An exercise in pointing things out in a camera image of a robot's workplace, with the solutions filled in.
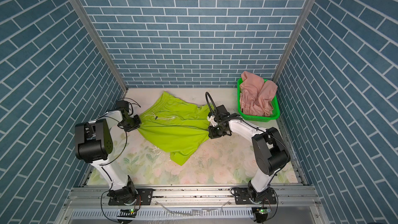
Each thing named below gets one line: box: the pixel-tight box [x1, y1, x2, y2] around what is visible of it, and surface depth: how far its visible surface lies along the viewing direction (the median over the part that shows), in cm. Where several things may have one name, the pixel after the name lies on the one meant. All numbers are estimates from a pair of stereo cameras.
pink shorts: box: [239, 71, 279, 117], surface depth 107 cm
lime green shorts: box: [137, 91, 210, 166], surface depth 101 cm
